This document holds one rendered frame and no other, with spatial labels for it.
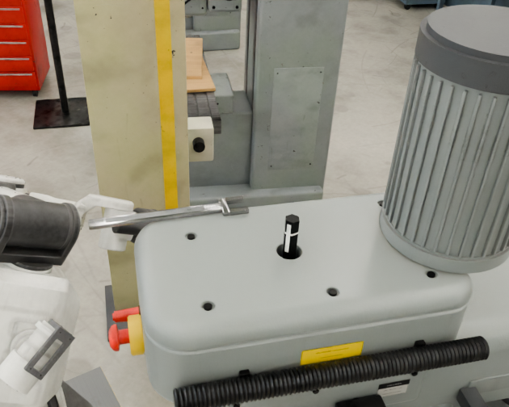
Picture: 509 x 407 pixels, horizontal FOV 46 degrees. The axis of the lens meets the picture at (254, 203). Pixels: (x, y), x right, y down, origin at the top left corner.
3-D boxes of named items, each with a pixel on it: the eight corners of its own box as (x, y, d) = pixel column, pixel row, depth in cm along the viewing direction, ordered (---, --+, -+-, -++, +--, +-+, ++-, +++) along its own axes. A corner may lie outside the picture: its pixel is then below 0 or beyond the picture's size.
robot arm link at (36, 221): (-19, 235, 116) (8, 249, 106) (-11, 190, 116) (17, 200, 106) (38, 239, 124) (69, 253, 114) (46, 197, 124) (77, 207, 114)
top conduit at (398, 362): (176, 421, 77) (175, 404, 75) (172, 394, 80) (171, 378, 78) (486, 364, 87) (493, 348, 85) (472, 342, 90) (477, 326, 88)
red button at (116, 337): (111, 358, 89) (107, 340, 86) (109, 337, 92) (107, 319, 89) (133, 354, 89) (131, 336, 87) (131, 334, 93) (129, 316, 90)
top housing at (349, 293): (153, 420, 82) (145, 342, 72) (136, 287, 102) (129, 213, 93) (460, 364, 92) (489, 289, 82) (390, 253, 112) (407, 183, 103)
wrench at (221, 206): (90, 235, 88) (89, 230, 88) (88, 219, 91) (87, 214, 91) (249, 213, 94) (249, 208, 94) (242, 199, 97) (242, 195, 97)
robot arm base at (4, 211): (-30, 244, 114) (-11, 271, 106) (-12, 182, 112) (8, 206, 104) (45, 249, 125) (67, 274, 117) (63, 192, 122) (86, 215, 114)
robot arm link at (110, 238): (131, 247, 152) (90, 243, 144) (139, 205, 152) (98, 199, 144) (155, 257, 144) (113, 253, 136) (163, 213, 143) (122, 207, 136)
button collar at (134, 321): (132, 364, 89) (128, 337, 86) (129, 333, 94) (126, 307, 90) (145, 362, 90) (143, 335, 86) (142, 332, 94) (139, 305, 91)
